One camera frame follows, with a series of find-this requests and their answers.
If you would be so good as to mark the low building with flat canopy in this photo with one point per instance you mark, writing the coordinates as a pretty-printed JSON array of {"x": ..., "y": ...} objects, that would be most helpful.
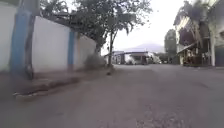
[{"x": 131, "y": 57}]

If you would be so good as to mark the grey asphalt road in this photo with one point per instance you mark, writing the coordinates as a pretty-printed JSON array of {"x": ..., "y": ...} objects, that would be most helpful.
[{"x": 140, "y": 96}]

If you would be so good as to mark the leafy roadside tree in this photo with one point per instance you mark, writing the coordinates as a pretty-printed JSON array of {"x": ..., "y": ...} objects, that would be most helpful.
[{"x": 110, "y": 20}]

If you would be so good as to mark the distant trees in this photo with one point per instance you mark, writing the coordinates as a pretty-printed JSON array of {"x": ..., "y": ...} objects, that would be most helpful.
[{"x": 170, "y": 45}]

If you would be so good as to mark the dirt verge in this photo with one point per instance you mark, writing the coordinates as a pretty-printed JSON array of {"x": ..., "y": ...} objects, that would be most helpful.
[{"x": 46, "y": 81}]

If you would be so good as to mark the multi-storey building with balconies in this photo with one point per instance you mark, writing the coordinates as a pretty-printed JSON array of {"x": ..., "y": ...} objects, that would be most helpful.
[{"x": 200, "y": 33}]

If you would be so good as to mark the white wall with blue pillars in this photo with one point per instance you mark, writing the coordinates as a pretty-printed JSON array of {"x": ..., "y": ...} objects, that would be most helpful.
[{"x": 50, "y": 45}]

